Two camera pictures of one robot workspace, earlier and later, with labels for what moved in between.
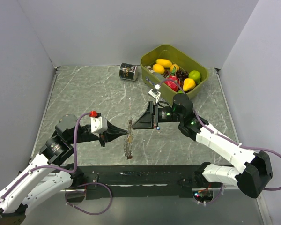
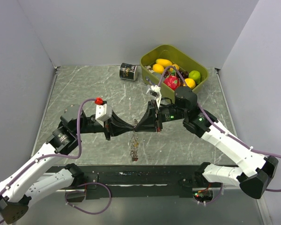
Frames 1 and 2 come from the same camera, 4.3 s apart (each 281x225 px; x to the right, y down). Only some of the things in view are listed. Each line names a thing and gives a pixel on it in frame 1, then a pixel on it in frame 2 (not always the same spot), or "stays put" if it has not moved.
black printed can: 128,71 stays put
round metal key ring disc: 129,140 -> 134,145
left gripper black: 112,132 -> 118,126
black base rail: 144,181 stays put
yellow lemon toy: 158,68 stays put
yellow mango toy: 166,63 stays put
